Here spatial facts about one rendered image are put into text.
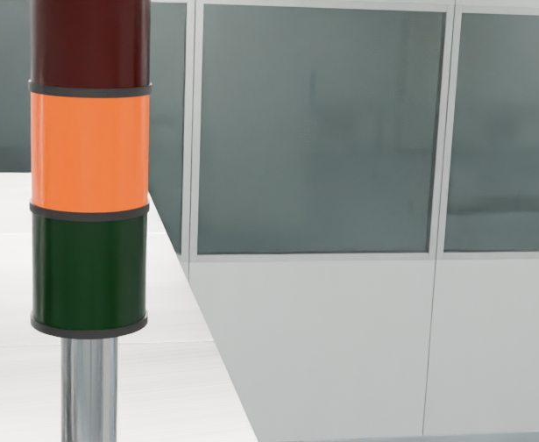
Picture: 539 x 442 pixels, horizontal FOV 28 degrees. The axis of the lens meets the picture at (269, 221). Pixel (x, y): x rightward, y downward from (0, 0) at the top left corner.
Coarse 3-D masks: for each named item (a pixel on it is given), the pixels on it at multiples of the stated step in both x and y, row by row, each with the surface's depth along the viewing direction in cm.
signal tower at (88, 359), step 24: (72, 96) 43; (96, 96) 43; (120, 96) 44; (48, 216) 45; (72, 216) 44; (96, 216) 44; (120, 216) 45; (72, 336) 45; (96, 336) 46; (120, 336) 46; (72, 360) 47; (96, 360) 47; (72, 384) 47; (96, 384) 47; (72, 408) 48; (96, 408) 48; (72, 432) 48; (96, 432) 48
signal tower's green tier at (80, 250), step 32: (32, 224) 46; (64, 224) 45; (96, 224) 45; (128, 224) 45; (32, 256) 46; (64, 256) 45; (96, 256) 45; (128, 256) 46; (32, 288) 47; (64, 288) 45; (96, 288) 45; (128, 288) 46; (64, 320) 46; (96, 320) 46; (128, 320) 46
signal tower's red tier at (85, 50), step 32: (32, 0) 44; (64, 0) 43; (96, 0) 43; (128, 0) 43; (32, 32) 44; (64, 32) 43; (96, 32) 43; (128, 32) 44; (32, 64) 44; (64, 64) 43; (96, 64) 43; (128, 64) 44
